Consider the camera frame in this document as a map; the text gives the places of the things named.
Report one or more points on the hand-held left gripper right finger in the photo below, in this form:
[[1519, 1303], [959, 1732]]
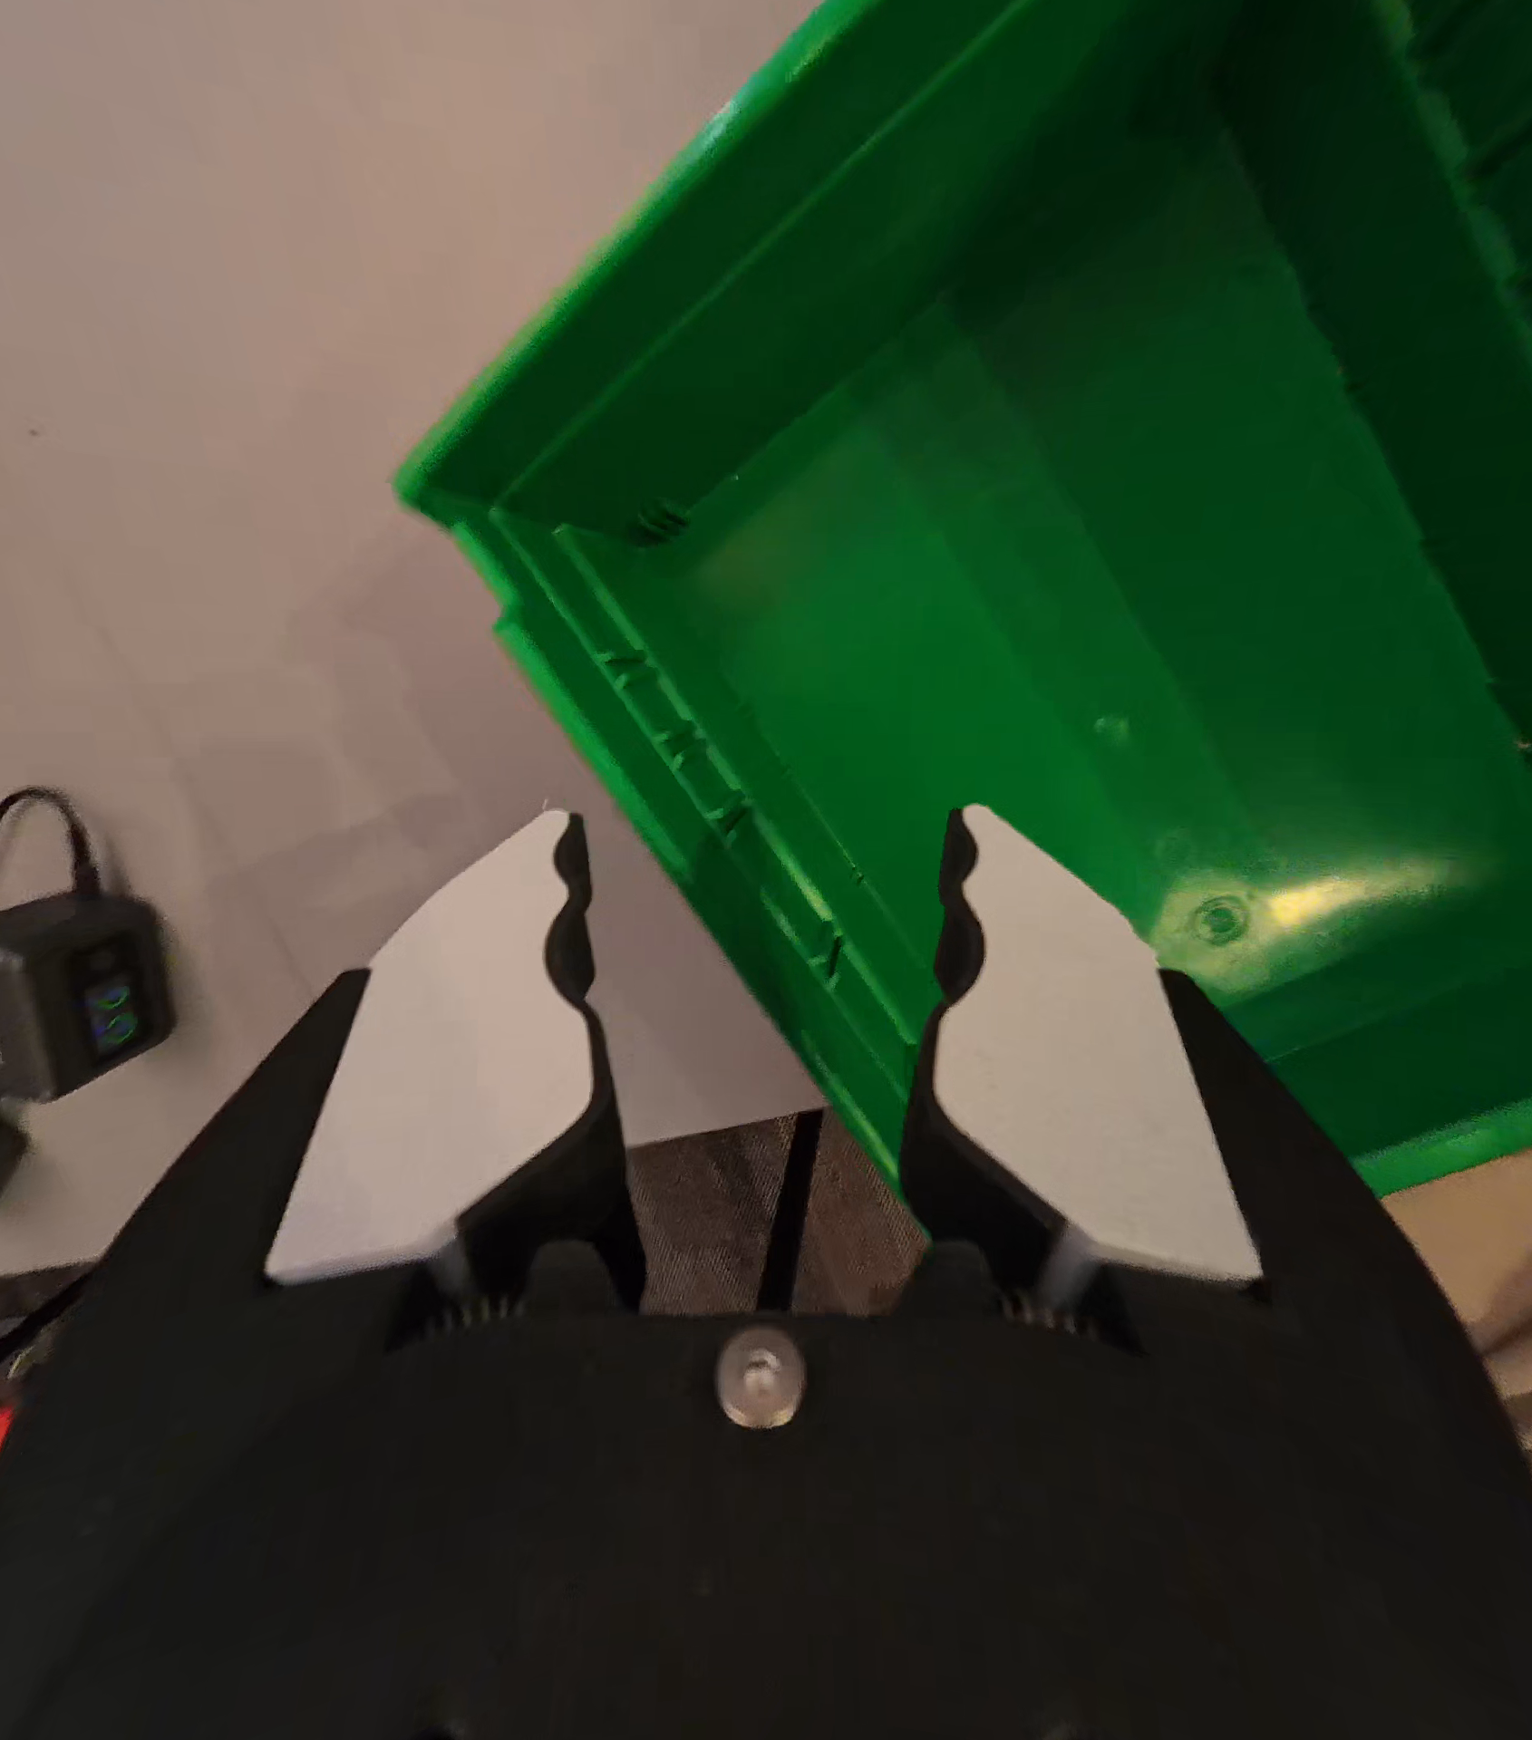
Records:
[[1079, 1073]]

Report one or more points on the green plastic storage bin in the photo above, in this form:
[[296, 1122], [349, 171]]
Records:
[[1052, 543]]

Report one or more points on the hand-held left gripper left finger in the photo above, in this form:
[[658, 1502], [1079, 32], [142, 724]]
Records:
[[440, 1061]]

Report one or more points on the person's beige trouser leg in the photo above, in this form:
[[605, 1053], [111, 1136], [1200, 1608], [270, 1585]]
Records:
[[1528, 1264]]

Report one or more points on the black power adapter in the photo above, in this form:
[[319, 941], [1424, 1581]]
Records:
[[46, 992]]

